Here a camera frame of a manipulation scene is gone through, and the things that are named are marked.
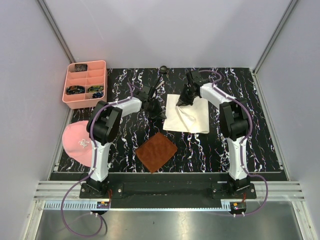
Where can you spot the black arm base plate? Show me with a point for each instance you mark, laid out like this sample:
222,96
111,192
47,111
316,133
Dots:
162,191

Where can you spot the pink divided organizer tray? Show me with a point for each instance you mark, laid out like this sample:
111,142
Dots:
86,84

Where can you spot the pink baseball cap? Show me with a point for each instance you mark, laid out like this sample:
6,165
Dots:
77,143

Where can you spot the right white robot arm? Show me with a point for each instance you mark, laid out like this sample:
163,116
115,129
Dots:
235,124

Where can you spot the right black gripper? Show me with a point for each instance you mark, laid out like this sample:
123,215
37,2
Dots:
182,101

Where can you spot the black spoon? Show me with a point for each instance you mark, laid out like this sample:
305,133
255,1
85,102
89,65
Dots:
162,71

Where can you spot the white cloth napkin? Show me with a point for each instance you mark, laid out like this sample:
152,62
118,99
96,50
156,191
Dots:
190,119

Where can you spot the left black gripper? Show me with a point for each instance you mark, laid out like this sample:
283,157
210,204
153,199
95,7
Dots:
158,113

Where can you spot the brown folded cloth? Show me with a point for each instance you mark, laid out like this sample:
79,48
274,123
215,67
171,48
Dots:
156,152

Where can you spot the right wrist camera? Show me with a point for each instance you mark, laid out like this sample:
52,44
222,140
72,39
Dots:
194,78

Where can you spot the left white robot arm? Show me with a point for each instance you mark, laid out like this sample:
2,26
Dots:
103,127

